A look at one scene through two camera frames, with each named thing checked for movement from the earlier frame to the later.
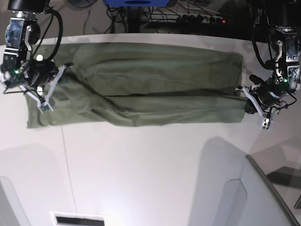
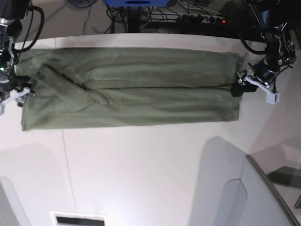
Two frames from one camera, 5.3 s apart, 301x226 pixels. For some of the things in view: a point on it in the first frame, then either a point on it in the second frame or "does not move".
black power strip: (200, 19) does not move
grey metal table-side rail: (275, 189) does not move
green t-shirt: (111, 84) does not move
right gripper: (269, 92) -> (265, 69)
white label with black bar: (68, 219) does not move
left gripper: (39, 72) -> (19, 82)
